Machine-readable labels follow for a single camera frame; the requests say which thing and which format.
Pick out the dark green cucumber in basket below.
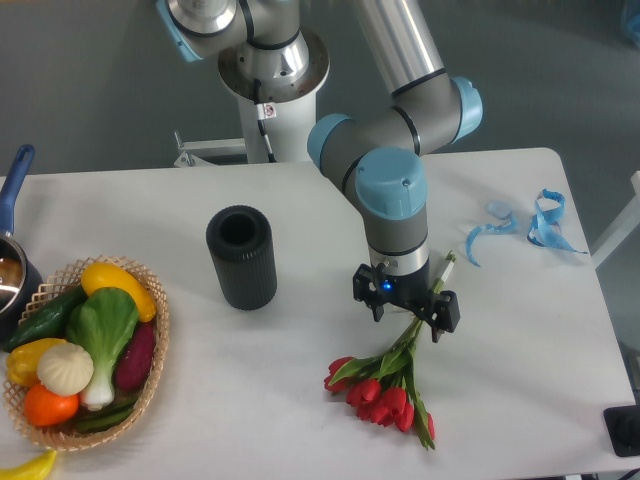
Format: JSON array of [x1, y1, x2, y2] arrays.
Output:
[[74, 397, 137, 434]]

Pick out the blue ribbon strip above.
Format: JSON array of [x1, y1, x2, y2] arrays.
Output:
[[465, 201, 519, 267]]

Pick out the woven bamboo basket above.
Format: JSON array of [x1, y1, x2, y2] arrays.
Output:
[[3, 255, 169, 451]]

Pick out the orange fruit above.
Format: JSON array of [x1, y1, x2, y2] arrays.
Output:
[[23, 384, 80, 427]]

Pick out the red tulip bouquet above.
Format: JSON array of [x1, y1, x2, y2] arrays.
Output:
[[324, 251, 456, 450]]

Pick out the white table leg frame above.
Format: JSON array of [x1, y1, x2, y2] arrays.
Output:
[[591, 171, 639, 269]]

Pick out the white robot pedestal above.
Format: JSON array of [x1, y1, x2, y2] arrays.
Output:
[[172, 27, 332, 169]]

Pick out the blue ribbon tangle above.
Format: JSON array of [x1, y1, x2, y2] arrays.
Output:
[[527, 189, 587, 254]]

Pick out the black device at edge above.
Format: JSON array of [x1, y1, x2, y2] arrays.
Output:
[[603, 405, 639, 457]]

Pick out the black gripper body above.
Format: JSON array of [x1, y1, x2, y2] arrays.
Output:
[[352, 259, 459, 332]]

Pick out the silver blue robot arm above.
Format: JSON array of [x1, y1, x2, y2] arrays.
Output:
[[156, 1, 483, 336]]

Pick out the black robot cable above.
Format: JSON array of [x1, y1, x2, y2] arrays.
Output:
[[251, 78, 278, 164]]

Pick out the blue handled saucepan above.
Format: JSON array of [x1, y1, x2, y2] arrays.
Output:
[[1, 144, 42, 343]]

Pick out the yellow banana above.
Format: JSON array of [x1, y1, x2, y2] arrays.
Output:
[[1, 450, 58, 480]]

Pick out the black ribbed vase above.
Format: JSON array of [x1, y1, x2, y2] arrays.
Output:
[[205, 205, 277, 311]]

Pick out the green bok choy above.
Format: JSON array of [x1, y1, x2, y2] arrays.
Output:
[[66, 287, 139, 411]]

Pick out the yellow bell pepper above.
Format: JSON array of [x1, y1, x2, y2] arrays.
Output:
[[6, 338, 65, 387]]

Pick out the purple sweet potato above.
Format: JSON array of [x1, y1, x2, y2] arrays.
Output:
[[114, 323, 155, 391]]

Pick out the white steamed bun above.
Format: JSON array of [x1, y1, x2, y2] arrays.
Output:
[[37, 343, 94, 396]]

